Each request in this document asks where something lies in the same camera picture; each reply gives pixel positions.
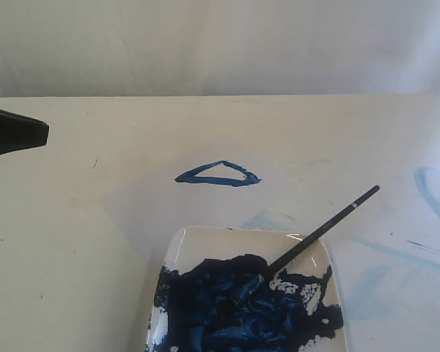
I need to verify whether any white square paint plate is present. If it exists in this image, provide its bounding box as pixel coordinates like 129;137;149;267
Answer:
144;227;348;351

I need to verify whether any white paper sheet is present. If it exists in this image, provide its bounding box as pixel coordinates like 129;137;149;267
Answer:
104;140;294;260

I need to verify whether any black paintbrush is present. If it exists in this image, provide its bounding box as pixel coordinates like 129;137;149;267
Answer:
217;185;381;316

